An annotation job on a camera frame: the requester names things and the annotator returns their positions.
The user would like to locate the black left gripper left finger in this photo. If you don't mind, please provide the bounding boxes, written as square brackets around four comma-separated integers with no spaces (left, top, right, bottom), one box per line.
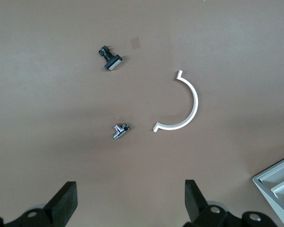
[0,181,78,227]

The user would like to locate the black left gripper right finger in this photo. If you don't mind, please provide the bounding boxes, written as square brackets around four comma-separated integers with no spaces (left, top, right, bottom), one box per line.
[184,179,275,227]

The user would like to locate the white drawer cabinet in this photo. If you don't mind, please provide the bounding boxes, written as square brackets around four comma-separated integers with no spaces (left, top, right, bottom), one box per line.
[252,153,284,227]

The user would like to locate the small chrome metal fitting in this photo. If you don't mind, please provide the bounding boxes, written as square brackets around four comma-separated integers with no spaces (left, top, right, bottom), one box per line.
[113,122,132,140]

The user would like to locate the white semicircular bracket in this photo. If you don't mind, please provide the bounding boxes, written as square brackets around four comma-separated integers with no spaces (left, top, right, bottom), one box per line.
[152,70,199,133]

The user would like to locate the black square push button switch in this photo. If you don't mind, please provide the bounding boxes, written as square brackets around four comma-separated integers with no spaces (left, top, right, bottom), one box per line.
[97,44,123,71]

